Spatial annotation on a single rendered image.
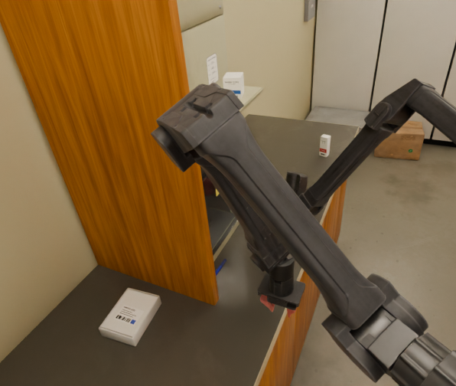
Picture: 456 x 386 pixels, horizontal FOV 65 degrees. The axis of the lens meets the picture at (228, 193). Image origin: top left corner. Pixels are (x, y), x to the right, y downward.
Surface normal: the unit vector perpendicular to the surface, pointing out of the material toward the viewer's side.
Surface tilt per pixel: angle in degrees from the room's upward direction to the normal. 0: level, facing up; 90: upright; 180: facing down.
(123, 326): 0
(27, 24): 90
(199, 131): 61
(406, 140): 88
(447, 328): 0
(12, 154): 90
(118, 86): 90
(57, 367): 0
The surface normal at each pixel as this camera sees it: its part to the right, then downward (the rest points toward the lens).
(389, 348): -0.41, -0.60
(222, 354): -0.07, -0.82
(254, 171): 0.22, 0.06
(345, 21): -0.43, 0.55
